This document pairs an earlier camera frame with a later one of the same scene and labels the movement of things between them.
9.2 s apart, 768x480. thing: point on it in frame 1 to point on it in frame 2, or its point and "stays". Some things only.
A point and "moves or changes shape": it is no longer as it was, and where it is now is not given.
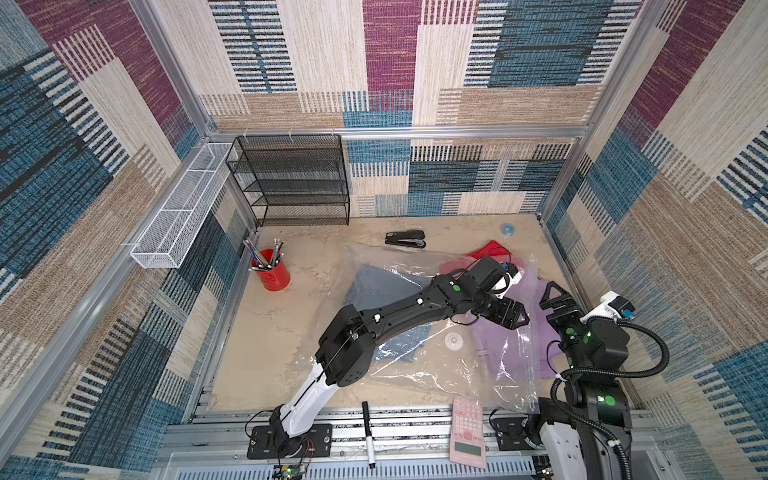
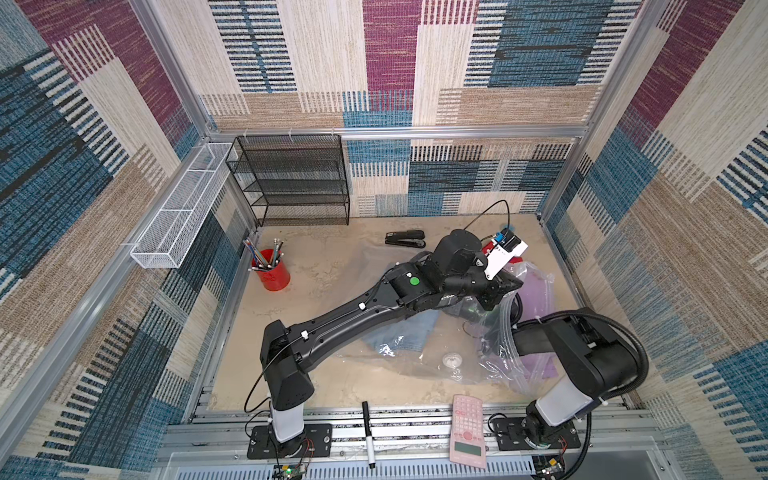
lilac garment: (527, 352) moves or changes shape
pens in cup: (276, 256) stays
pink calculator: (467, 440) stays
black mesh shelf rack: (292, 177) stays
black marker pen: (369, 440) stays
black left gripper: (508, 309) to (502, 285)
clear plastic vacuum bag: (471, 359) moves or changes shape
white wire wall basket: (162, 244) stays
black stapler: (409, 239) stays
